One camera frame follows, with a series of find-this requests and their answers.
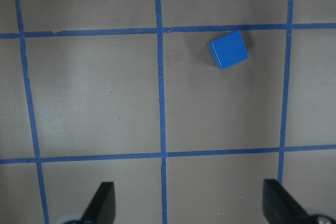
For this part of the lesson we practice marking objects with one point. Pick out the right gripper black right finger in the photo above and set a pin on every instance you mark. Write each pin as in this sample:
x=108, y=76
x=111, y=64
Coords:
x=279, y=206

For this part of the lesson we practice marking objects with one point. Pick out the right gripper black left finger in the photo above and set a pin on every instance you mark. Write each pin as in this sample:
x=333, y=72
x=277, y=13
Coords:
x=102, y=207

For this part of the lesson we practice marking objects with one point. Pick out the blue wooden block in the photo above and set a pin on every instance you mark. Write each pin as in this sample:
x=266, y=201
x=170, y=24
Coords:
x=228, y=50

